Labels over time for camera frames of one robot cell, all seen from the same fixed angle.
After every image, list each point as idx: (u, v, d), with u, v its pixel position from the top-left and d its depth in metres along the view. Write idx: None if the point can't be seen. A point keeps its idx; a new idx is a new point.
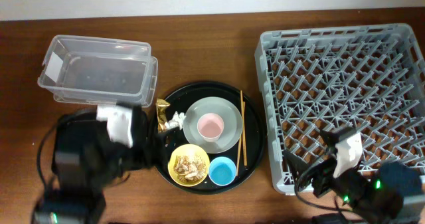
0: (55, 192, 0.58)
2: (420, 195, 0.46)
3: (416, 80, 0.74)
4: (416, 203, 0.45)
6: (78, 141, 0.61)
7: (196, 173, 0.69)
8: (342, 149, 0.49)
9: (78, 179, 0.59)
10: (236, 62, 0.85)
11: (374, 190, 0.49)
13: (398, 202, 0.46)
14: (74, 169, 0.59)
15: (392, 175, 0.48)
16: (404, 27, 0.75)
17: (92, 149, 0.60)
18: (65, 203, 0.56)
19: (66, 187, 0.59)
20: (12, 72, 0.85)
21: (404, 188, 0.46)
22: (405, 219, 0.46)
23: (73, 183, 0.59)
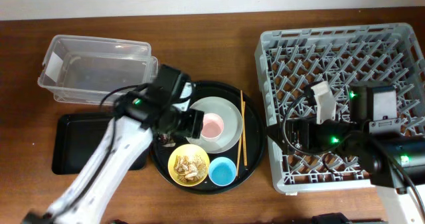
0: (127, 104, 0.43)
2: (388, 86, 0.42)
3: (416, 80, 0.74)
4: (384, 98, 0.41)
6: (162, 86, 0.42)
7: (197, 173, 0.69)
8: (317, 89, 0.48)
9: (150, 105, 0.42)
10: (236, 62, 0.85)
11: (352, 104, 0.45)
13: (363, 102, 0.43)
14: (153, 102, 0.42)
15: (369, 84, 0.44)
16: (404, 26, 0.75)
17: (177, 86, 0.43)
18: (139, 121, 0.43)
19: (133, 112, 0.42)
20: (12, 72, 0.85)
21: (371, 85, 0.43)
22: (381, 118, 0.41)
23: (141, 116, 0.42)
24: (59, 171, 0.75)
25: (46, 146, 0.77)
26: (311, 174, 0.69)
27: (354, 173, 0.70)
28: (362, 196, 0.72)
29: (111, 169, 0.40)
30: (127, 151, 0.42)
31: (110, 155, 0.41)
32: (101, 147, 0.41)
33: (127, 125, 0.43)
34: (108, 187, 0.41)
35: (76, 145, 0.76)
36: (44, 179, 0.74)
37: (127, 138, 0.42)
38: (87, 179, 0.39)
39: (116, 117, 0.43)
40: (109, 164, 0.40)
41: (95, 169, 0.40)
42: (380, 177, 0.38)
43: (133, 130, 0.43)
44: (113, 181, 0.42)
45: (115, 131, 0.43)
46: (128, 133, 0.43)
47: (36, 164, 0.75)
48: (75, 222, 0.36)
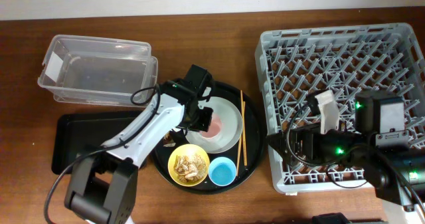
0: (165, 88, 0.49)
2: (395, 98, 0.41)
3: (416, 80, 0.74)
4: (391, 110, 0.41)
6: (192, 80, 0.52)
7: (197, 173, 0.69)
8: (321, 100, 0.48)
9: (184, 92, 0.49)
10: (236, 62, 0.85)
11: (359, 114, 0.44)
13: (370, 113, 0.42)
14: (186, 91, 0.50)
15: (375, 94, 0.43)
16: (404, 27, 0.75)
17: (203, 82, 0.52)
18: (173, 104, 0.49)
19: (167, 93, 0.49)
20: (12, 72, 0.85)
21: (376, 96, 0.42)
22: (388, 131, 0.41)
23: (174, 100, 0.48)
24: (59, 171, 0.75)
25: (46, 147, 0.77)
26: (311, 174, 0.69)
27: (354, 173, 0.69)
28: (362, 196, 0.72)
29: (153, 128, 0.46)
30: (169, 116, 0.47)
31: (155, 115, 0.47)
32: (147, 108, 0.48)
33: (169, 100, 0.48)
34: (150, 143, 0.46)
35: (76, 145, 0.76)
36: (44, 179, 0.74)
37: (169, 107, 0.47)
38: (134, 129, 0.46)
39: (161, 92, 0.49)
40: (153, 123, 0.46)
41: (140, 123, 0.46)
42: (386, 191, 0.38)
43: (174, 102, 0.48)
44: (155, 139, 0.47)
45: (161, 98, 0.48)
46: (170, 104, 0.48)
47: (36, 164, 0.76)
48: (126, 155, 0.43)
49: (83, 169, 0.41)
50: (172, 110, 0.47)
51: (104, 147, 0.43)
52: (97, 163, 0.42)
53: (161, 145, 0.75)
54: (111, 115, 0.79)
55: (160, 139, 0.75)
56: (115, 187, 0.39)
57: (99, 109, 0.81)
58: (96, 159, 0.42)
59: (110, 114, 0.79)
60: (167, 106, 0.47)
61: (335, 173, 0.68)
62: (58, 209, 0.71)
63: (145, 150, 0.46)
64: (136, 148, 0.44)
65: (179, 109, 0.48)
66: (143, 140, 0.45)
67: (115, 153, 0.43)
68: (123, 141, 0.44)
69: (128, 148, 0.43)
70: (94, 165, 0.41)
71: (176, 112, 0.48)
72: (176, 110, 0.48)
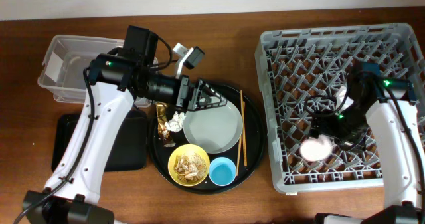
0: (99, 66, 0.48)
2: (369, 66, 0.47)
3: (416, 80, 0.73)
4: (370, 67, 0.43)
6: (133, 46, 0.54)
7: (197, 173, 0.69)
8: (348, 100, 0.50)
9: (123, 64, 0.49)
10: (236, 62, 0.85)
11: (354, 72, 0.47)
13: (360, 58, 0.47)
14: (127, 62, 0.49)
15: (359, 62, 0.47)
16: (404, 27, 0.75)
17: (145, 44, 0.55)
18: (115, 83, 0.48)
19: (105, 74, 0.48)
20: (13, 72, 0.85)
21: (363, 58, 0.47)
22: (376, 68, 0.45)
23: (117, 76, 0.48)
24: None
25: (46, 145, 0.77)
26: (311, 174, 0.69)
27: (354, 173, 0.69)
28: (363, 196, 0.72)
29: (97, 134, 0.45)
30: (109, 113, 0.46)
31: (94, 120, 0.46)
32: (84, 115, 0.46)
33: (104, 89, 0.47)
34: (100, 151, 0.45)
35: None
36: (45, 179, 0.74)
37: (107, 102, 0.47)
38: (76, 150, 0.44)
39: (90, 84, 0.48)
40: (95, 129, 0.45)
41: (82, 139, 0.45)
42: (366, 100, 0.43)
43: (112, 92, 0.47)
44: (105, 146, 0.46)
45: (93, 98, 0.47)
46: (107, 98, 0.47)
47: (36, 165, 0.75)
48: (74, 192, 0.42)
49: (38, 217, 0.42)
50: (111, 103, 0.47)
51: (50, 189, 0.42)
52: (49, 205, 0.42)
53: (162, 145, 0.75)
54: None
55: (160, 139, 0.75)
56: (74, 221, 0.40)
57: None
58: (48, 201, 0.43)
59: None
60: (104, 103, 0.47)
61: (335, 173, 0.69)
62: None
63: (96, 163, 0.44)
64: (86, 169, 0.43)
65: (119, 97, 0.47)
66: (89, 157, 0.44)
67: (64, 188, 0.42)
68: (68, 171, 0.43)
69: (75, 177, 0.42)
70: (46, 209, 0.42)
71: (116, 102, 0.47)
72: (115, 101, 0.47)
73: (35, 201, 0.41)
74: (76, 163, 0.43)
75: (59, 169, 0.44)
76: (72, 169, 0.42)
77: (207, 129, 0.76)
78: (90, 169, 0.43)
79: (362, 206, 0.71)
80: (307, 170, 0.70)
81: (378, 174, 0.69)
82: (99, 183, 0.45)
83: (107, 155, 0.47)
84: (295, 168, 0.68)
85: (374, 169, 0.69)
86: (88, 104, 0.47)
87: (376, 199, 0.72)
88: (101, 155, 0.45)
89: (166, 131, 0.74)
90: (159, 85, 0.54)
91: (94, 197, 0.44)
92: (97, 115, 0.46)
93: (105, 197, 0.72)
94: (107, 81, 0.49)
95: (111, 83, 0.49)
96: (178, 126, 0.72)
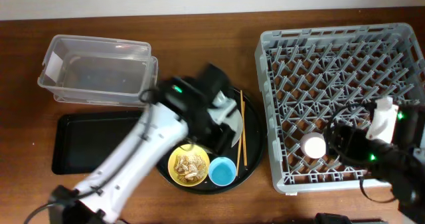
0: (168, 90, 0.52)
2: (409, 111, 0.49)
3: (416, 80, 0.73)
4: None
6: (200, 83, 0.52)
7: (197, 173, 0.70)
8: (381, 112, 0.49)
9: (190, 95, 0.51)
10: (237, 62, 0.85)
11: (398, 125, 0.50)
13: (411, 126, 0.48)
14: (196, 96, 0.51)
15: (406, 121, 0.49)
16: (404, 27, 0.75)
17: (210, 84, 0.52)
18: (175, 110, 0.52)
19: (170, 98, 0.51)
20: (14, 72, 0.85)
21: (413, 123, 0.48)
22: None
23: (179, 104, 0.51)
24: (59, 171, 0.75)
25: (46, 145, 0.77)
26: (311, 174, 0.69)
27: (354, 172, 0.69)
28: (364, 196, 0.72)
29: (138, 157, 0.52)
30: (159, 139, 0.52)
31: (143, 142, 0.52)
32: (135, 133, 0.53)
33: (164, 113, 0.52)
34: (134, 173, 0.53)
35: (76, 145, 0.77)
36: (46, 179, 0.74)
37: (160, 127, 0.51)
38: (115, 165, 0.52)
39: (155, 104, 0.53)
40: (137, 155, 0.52)
41: (123, 157, 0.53)
42: (399, 189, 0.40)
43: (168, 119, 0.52)
44: (139, 171, 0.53)
45: (149, 118, 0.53)
46: (161, 125, 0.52)
47: (36, 165, 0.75)
48: (97, 206, 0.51)
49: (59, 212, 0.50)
50: (163, 129, 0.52)
51: (79, 192, 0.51)
52: (73, 205, 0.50)
53: None
54: (111, 115, 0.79)
55: None
56: None
57: (98, 109, 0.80)
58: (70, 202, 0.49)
59: (110, 114, 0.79)
60: (157, 127, 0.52)
61: (335, 173, 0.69)
62: None
63: (128, 183, 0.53)
64: (116, 187, 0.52)
65: (172, 127, 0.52)
66: (123, 178, 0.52)
67: (93, 196, 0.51)
68: (100, 182, 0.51)
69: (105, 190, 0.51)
70: (67, 207, 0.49)
71: (168, 131, 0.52)
72: (168, 129, 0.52)
73: (64, 197, 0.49)
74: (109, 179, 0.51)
75: (94, 175, 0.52)
76: (105, 182, 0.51)
77: None
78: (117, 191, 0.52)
79: (363, 206, 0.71)
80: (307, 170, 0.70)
81: None
82: (122, 203, 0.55)
83: (139, 177, 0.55)
84: (295, 168, 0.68)
85: None
86: (144, 121, 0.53)
87: (376, 199, 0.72)
88: (133, 179, 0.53)
89: None
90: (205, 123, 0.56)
91: (111, 217, 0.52)
92: (147, 137, 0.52)
93: None
94: (170, 106, 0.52)
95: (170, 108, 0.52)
96: None
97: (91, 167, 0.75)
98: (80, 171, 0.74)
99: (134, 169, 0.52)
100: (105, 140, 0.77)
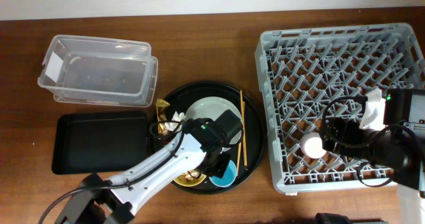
0: (194, 126, 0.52)
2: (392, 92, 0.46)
3: (416, 80, 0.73)
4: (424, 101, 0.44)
6: (222, 125, 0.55)
7: (196, 173, 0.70)
8: (372, 102, 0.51)
9: (213, 135, 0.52)
10: (237, 62, 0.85)
11: (389, 106, 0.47)
13: (400, 100, 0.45)
14: (217, 135, 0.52)
15: (396, 101, 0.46)
16: (404, 27, 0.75)
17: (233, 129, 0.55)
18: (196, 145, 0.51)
19: (194, 134, 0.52)
20: (14, 72, 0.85)
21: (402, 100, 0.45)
22: (417, 121, 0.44)
23: (198, 141, 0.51)
24: (59, 171, 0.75)
25: (46, 145, 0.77)
26: (311, 174, 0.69)
27: (354, 172, 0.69)
28: (364, 196, 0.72)
29: (167, 170, 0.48)
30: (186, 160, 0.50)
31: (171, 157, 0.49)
32: (165, 148, 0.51)
33: (190, 141, 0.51)
34: (160, 185, 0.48)
35: (76, 145, 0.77)
36: (46, 179, 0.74)
37: (188, 150, 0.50)
38: (148, 167, 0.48)
39: (184, 132, 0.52)
40: (169, 165, 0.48)
41: (156, 163, 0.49)
42: (406, 174, 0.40)
43: (195, 145, 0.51)
44: (165, 181, 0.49)
45: (180, 139, 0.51)
46: (190, 147, 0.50)
47: (36, 164, 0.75)
48: (127, 199, 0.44)
49: (81, 201, 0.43)
50: (190, 153, 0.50)
51: (110, 182, 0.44)
52: (96, 196, 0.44)
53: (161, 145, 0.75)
54: (111, 114, 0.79)
55: None
56: None
57: (98, 108, 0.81)
58: (98, 191, 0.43)
59: (110, 114, 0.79)
60: (186, 149, 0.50)
61: (335, 173, 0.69)
62: (56, 208, 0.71)
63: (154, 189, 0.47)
64: (146, 187, 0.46)
65: (199, 153, 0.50)
66: (154, 180, 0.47)
67: (123, 189, 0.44)
68: (133, 179, 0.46)
69: (135, 187, 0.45)
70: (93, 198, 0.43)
71: (195, 155, 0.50)
72: (194, 154, 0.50)
73: (95, 184, 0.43)
74: (142, 178, 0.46)
75: (127, 173, 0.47)
76: (138, 180, 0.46)
77: None
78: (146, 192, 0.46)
79: (363, 206, 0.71)
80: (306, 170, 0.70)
81: (378, 174, 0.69)
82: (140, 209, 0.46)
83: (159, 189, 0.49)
84: (295, 168, 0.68)
85: (374, 169, 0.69)
86: (173, 143, 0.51)
87: (377, 199, 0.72)
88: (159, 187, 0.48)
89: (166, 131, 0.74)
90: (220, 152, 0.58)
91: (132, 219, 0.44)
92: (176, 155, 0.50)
93: None
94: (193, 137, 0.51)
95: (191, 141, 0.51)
96: None
97: (91, 167, 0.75)
98: (80, 171, 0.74)
99: (165, 177, 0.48)
100: (105, 140, 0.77)
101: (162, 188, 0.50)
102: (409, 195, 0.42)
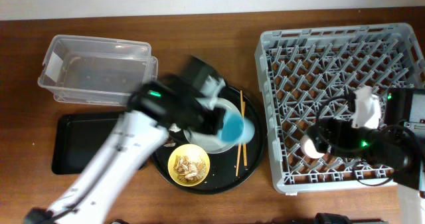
0: (143, 95, 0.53)
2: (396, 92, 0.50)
3: (416, 80, 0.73)
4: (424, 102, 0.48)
6: (182, 78, 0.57)
7: (197, 173, 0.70)
8: (361, 98, 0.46)
9: (172, 98, 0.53)
10: (237, 62, 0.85)
11: (390, 105, 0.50)
13: (401, 100, 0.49)
14: (173, 96, 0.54)
15: (398, 100, 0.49)
16: (404, 27, 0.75)
17: (194, 80, 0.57)
18: (153, 114, 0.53)
19: (148, 102, 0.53)
20: (13, 72, 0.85)
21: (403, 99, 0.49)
22: (418, 120, 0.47)
23: (157, 106, 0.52)
24: (59, 171, 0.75)
25: (46, 145, 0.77)
26: (311, 174, 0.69)
27: (354, 172, 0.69)
28: (364, 196, 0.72)
29: (109, 170, 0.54)
30: (130, 149, 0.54)
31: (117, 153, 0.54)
32: (109, 145, 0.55)
33: (135, 123, 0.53)
34: (114, 182, 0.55)
35: (76, 145, 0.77)
36: (46, 179, 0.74)
37: (133, 138, 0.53)
38: (90, 178, 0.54)
39: (131, 112, 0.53)
40: (112, 163, 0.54)
41: (97, 169, 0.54)
42: (407, 173, 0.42)
43: (142, 129, 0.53)
44: (119, 175, 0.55)
45: (124, 127, 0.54)
46: (135, 134, 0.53)
47: (36, 164, 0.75)
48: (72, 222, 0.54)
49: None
50: (135, 139, 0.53)
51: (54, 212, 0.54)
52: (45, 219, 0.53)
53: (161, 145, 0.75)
54: (111, 114, 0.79)
55: None
56: None
57: (98, 108, 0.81)
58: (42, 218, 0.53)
59: (110, 114, 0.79)
60: (129, 138, 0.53)
61: (335, 173, 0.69)
62: None
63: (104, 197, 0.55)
64: (93, 202, 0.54)
65: (146, 135, 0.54)
66: (98, 189, 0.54)
67: (68, 215, 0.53)
68: (76, 199, 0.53)
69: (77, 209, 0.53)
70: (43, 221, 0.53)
71: (142, 139, 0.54)
72: (141, 138, 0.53)
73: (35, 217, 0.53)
74: (84, 195, 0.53)
75: (68, 193, 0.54)
76: (80, 201, 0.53)
77: None
78: (95, 205, 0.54)
79: (362, 206, 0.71)
80: (307, 170, 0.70)
81: (378, 174, 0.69)
82: (102, 215, 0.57)
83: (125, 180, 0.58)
84: (295, 168, 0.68)
85: (374, 169, 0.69)
86: (119, 131, 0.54)
87: (377, 199, 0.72)
88: (113, 184, 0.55)
89: None
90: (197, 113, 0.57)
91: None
92: (121, 148, 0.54)
93: None
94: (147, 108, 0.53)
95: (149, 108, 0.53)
96: None
97: None
98: (80, 171, 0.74)
99: (111, 177, 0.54)
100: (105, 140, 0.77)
101: (123, 182, 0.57)
102: (410, 196, 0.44)
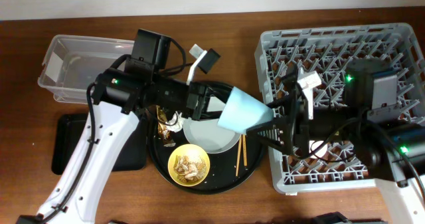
0: (104, 84, 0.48)
2: (388, 71, 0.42)
3: (416, 80, 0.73)
4: (385, 84, 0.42)
6: (142, 56, 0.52)
7: (197, 173, 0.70)
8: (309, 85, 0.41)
9: (131, 85, 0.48)
10: (236, 62, 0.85)
11: (352, 88, 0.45)
13: (362, 84, 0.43)
14: (137, 81, 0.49)
15: (358, 84, 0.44)
16: (404, 27, 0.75)
17: (155, 54, 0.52)
18: (120, 101, 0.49)
19: (110, 92, 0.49)
20: (14, 72, 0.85)
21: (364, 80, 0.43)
22: (381, 106, 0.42)
23: (122, 94, 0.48)
24: (59, 171, 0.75)
25: (46, 145, 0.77)
26: (311, 174, 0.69)
27: (354, 172, 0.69)
28: (364, 196, 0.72)
29: (92, 161, 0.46)
30: (110, 137, 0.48)
31: (94, 144, 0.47)
32: (84, 139, 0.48)
33: (105, 110, 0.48)
34: (104, 172, 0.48)
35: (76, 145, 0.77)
36: (46, 179, 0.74)
37: (108, 125, 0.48)
38: (72, 175, 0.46)
39: (95, 104, 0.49)
40: (94, 154, 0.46)
41: (80, 162, 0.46)
42: (378, 169, 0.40)
43: (115, 115, 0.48)
44: (106, 164, 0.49)
45: (95, 119, 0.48)
46: (107, 121, 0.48)
47: (36, 165, 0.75)
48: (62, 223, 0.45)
49: None
50: (112, 126, 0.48)
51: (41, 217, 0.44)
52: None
53: (162, 145, 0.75)
54: None
55: (160, 140, 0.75)
56: None
57: None
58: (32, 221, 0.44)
59: None
60: (105, 126, 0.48)
61: (335, 173, 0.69)
62: None
63: (91, 191, 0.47)
64: (80, 197, 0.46)
65: (122, 119, 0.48)
66: (86, 184, 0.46)
67: (58, 216, 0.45)
68: (62, 199, 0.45)
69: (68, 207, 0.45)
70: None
71: (119, 123, 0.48)
72: (119, 123, 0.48)
73: None
74: (70, 193, 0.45)
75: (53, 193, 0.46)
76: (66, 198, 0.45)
77: (206, 129, 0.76)
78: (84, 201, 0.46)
79: (362, 206, 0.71)
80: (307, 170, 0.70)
81: None
82: (94, 209, 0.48)
83: (109, 171, 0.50)
84: (295, 168, 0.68)
85: None
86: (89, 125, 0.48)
87: (376, 199, 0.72)
88: (104, 174, 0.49)
89: (166, 131, 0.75)
90: (169, 90, 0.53)
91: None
92: (97, 139, 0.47)
93: (106, 197, 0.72)
94: (112, 98, 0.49)
95: (115, 99, 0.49)
96: (178, 127, 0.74)
97: None
98: None
99: (96, 167, 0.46)
100: None
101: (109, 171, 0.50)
102: (387, 186, 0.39)
